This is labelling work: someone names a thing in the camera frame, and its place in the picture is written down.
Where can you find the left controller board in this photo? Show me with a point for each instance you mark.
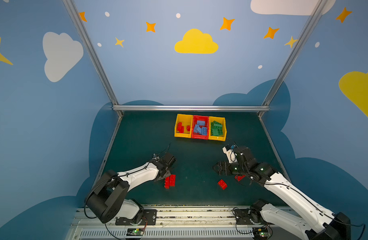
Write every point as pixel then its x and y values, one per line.
pixel 135 232

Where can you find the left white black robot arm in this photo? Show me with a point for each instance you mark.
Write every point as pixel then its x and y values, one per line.
pixel 107 200

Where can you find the aluminium right frame post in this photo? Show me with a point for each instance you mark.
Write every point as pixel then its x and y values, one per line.
pixel 296 50

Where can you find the left yellow bin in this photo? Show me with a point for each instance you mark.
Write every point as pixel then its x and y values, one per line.
pixel 187 120

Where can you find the controller board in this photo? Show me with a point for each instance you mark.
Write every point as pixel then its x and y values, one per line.
pixel 135 232
pixel 260 234

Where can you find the aluminium front rail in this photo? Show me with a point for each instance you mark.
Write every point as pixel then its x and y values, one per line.
pixel 177 223

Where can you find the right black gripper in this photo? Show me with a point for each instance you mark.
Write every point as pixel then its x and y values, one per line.
pixel 227 168

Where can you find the aluminium frame post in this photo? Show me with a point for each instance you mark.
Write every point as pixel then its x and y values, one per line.
pixel 296 50
pixel 79 25

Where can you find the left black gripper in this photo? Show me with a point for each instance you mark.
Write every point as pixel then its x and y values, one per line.
pixel 165 173

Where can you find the aluminium back frame bar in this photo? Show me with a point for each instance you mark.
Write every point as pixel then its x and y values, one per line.
pixel 191 108

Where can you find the right yellow bin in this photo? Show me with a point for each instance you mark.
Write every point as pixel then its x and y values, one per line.
pixel 223 122

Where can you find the red brick pair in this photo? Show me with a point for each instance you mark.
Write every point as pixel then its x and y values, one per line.
pixel 170 181

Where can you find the large light blue brick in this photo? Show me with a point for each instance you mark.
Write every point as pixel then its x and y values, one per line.
pixel 201 123

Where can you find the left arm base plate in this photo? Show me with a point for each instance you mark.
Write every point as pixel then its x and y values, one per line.
pixel 147 216

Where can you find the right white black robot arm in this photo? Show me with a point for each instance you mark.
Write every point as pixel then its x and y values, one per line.
pixel 311 221

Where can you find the red middle bin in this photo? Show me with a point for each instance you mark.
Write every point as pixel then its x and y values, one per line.
pixel 201 118

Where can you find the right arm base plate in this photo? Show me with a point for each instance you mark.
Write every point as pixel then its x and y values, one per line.
pixel 248 217

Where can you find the aluminium left frame post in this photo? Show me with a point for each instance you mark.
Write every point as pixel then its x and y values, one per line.
pixel 79 25

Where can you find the yellow bin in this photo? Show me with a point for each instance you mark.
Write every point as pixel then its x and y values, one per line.
pixel 187 120
pixel 223 122

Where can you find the right controller board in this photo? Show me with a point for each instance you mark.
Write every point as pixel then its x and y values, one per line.
pixel 260 234

